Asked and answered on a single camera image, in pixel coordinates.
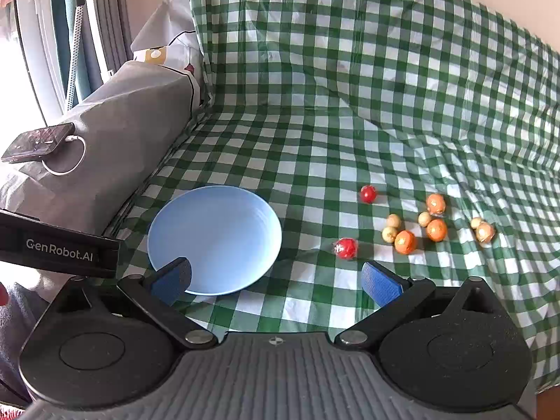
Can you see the white window frame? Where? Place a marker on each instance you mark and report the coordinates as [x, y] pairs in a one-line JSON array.
[[30, 30]]

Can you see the bare orange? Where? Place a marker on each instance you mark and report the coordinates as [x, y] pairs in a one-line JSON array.
[[436, 230]]

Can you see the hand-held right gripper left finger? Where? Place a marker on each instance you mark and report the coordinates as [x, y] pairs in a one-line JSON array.
[[173, 278]]

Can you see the teal curtain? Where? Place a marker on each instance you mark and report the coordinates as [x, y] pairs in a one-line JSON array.
[[94, 52]]

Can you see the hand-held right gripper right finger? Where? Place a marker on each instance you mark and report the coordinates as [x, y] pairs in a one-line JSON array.
[[380, 283]]

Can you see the green checked tablecloth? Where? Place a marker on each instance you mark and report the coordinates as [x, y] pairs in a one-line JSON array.
[[328, 118]]

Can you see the grey cushion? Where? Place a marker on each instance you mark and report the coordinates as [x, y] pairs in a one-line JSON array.
[[122, 140]]

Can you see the wrapped orange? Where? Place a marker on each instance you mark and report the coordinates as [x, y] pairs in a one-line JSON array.
[[405, 242], [436, 204]]

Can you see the grey cloth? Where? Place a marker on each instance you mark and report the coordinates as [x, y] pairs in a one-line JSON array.
[[17, 315]]

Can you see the white printed pillow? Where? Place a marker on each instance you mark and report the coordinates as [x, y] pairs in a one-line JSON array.
[[175, 26]]

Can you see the dark phone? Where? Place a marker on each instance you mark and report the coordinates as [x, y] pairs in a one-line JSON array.
[[37, 142]]

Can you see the wrapped pale orange fruit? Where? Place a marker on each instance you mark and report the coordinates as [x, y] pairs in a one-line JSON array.
[[485, 232]]

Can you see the light blue plate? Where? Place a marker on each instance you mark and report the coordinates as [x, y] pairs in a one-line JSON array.
[[214, 236]]

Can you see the small beige round fruit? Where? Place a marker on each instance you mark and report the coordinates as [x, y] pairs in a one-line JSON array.
[[389, 234], [475, 222], [424, 218], [393, 220]]

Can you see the wrapped red fruit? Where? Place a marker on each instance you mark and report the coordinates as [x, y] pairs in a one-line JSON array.
[[345, 248]]

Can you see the red cherry tomato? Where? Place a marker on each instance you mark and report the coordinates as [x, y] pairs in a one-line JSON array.
[[368, 194]]

